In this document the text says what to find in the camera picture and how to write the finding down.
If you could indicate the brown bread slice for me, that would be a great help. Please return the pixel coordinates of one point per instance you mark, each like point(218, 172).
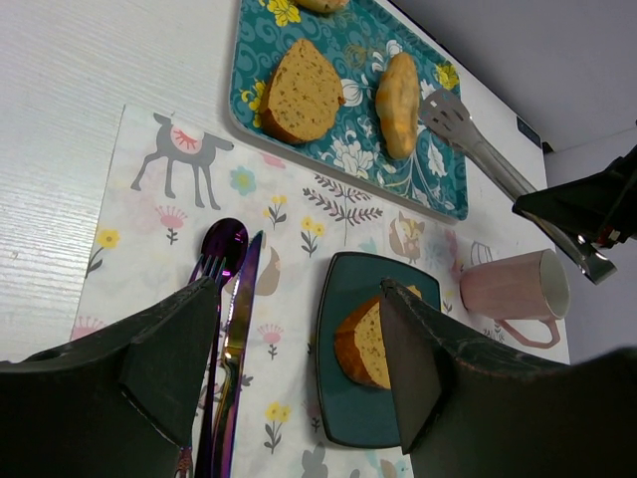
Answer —
point(302, 97)
point(359, 346)

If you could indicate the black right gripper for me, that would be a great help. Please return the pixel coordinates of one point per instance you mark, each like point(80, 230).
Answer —
point(600, 208)

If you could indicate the iridescent purple spoon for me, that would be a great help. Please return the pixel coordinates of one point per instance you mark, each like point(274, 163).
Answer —
point(223, 251)

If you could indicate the iridescent purple knife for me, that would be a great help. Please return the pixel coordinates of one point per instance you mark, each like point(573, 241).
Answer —
point(233, 354)

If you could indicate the orange glazed donut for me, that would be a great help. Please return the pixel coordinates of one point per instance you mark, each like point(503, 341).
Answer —
point(323, 6)

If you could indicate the iridescent purple fork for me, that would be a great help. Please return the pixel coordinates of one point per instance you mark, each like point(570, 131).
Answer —
point(211, 299)

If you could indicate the dark teal square plate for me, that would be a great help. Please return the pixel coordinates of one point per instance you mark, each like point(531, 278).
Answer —
point(353, 414)

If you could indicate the metal serving tongs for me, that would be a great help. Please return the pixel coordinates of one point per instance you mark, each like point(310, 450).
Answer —
point(445, 115)

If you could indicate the pink ceramic mug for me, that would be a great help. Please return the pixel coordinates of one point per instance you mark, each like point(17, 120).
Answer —
point(532, 286)

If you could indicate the floral animal print placemat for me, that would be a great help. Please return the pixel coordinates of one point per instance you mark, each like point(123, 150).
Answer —
point(168, 182)

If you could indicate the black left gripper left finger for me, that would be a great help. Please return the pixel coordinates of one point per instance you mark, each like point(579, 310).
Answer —
point(119, 402)

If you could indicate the oval bread roll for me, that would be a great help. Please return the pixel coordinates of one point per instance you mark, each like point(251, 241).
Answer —
point(397, 104)

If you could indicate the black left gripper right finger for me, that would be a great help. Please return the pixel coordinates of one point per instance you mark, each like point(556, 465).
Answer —
point(468, 406)

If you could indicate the brown bread slice on tray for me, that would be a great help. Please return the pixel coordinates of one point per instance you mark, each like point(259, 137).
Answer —
point(302, 97)

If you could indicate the black corner label sticker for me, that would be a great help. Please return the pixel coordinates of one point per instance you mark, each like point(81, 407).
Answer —
point(528, 132)

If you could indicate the teal floral serving tray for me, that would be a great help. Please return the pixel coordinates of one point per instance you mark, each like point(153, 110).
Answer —
point(359, 41)

